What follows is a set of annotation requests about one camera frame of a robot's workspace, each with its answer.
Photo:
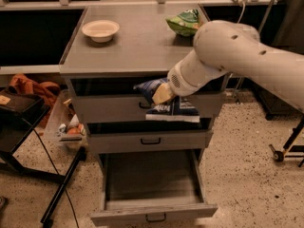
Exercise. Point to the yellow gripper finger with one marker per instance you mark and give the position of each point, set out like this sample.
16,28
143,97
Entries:
163,94

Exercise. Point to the blue chip bag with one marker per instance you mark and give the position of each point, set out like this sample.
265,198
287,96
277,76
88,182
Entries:
177,110

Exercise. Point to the grey top drawer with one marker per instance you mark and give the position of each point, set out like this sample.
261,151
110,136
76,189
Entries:
109,100

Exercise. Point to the clear plastic bin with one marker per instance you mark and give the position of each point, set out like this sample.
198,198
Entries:
59,123

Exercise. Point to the green chip bag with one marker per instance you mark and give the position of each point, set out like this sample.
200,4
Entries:
186,23

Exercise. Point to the metal pole stand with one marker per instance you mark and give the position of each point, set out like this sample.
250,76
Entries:
260,28

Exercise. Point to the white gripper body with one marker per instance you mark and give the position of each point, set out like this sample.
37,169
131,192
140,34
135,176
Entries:
180,82

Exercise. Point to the orange jacket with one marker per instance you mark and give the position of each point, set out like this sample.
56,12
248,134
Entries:
21,84

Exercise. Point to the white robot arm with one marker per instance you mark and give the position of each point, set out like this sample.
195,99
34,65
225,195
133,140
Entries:
220,47

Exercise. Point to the black side table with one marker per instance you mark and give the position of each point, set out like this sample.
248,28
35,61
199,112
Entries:
20,114

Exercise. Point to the grey middle drawer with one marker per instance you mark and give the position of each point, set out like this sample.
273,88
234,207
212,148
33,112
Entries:
142,136

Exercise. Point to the grey drawer cabinet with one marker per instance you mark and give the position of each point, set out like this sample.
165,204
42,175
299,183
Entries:
143,47

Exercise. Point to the black wheeled stand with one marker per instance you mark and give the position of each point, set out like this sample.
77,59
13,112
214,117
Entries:
289,149

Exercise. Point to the grey bottom drawer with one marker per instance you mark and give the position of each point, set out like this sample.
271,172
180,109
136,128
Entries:
152,187

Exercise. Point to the grey drawer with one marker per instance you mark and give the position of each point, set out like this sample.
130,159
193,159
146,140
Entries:
142,136
109,100
152,187

